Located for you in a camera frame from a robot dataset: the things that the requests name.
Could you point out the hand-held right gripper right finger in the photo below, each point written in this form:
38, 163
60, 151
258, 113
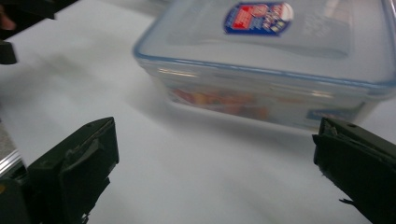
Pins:
361, 165

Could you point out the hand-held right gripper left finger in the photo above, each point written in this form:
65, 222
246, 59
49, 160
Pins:
77, 168

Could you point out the clear lidded food container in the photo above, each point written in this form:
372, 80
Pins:
249, 71

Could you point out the orange red food pieces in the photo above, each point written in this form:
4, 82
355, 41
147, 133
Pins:
230, 102

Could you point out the aluminium table rail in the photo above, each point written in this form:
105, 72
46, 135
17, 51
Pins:
9, 163

